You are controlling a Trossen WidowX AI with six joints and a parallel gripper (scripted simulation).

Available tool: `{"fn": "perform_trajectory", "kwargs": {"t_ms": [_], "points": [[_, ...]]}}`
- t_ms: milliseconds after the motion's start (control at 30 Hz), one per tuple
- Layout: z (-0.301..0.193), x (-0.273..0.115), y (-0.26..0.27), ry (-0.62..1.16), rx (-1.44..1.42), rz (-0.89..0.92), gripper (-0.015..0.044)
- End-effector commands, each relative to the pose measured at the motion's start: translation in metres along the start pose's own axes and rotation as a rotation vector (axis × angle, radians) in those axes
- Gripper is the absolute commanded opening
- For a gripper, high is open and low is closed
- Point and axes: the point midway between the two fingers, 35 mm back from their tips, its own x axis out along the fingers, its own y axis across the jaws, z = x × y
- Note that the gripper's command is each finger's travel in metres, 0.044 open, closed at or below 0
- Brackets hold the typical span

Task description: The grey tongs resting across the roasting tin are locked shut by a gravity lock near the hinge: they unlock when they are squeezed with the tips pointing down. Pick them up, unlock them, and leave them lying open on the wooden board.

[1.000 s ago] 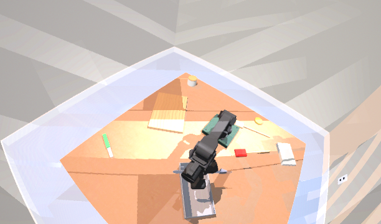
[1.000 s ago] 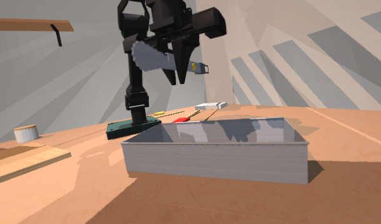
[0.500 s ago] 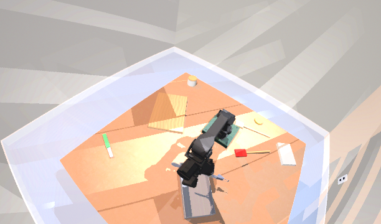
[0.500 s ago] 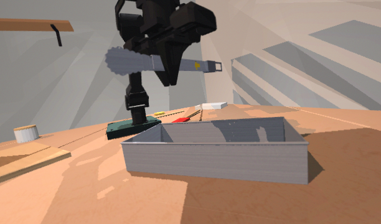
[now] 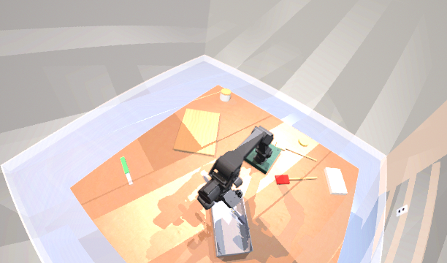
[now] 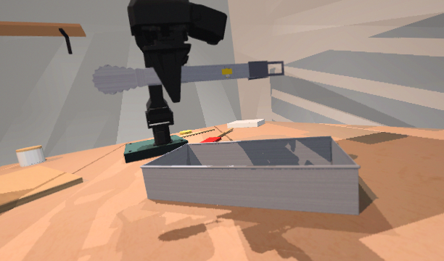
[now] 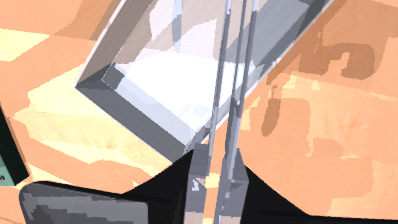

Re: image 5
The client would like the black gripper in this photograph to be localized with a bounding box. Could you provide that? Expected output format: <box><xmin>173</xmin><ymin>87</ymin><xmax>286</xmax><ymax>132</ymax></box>
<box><xmin>197</xmin><ymin>176</ymin><xmax>242</xmax><ymax>210</ymax></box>

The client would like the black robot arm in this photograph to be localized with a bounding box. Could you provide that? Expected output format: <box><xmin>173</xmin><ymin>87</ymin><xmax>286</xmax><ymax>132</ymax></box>
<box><xmin>197</xmin><ymin>126</ymin><xmax>274</xmax><ymax>208</ymax></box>

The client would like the light wooden board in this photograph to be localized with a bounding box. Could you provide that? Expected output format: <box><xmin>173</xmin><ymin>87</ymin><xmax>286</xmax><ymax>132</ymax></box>
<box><xmin>174</xmin><ymin>108</ymin><xmax>220</xmax><ymax>157</ymax></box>

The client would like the red spatula with wooden handle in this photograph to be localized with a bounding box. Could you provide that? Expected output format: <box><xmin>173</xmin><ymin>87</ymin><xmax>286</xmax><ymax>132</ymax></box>
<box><xmin>275</xmin><ymin>175</ymin><xmax>317</xmax><ymax>184</ymax></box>

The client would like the white rectangular block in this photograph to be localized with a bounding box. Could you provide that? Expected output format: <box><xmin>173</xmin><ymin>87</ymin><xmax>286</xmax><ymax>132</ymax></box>
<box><xmin>324</xmin><ymin>167</ymin><xmax>348</xmax><ymax>195</ymax></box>

